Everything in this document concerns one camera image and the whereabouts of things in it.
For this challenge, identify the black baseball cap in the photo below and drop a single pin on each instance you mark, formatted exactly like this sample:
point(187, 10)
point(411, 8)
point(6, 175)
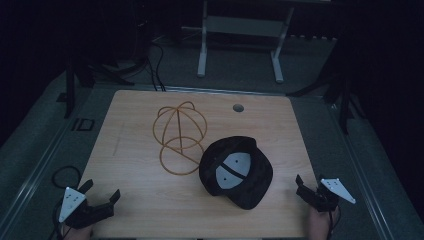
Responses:
point(245, 190)

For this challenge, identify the white metal stand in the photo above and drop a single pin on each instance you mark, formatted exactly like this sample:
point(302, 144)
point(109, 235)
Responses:
point(203, 50)

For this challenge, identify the person's left hand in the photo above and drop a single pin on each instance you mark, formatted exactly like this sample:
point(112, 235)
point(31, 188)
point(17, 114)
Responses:
point(77, 233)

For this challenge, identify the black rectangular floor frame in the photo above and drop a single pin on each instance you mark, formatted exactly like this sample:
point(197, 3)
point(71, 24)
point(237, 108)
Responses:
point(77, 124)

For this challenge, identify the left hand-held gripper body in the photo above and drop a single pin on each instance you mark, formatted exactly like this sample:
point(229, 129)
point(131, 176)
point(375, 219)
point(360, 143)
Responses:
point(71, 201)

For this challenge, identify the black tripod stand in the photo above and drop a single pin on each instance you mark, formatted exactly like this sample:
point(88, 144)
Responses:
point(70, 90)
point(345, 106)

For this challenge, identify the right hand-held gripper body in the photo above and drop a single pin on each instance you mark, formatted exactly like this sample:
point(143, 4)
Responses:
point(333, 193)

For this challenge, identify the person's right hand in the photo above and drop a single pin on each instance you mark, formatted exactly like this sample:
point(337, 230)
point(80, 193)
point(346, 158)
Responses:
point(319, 225)

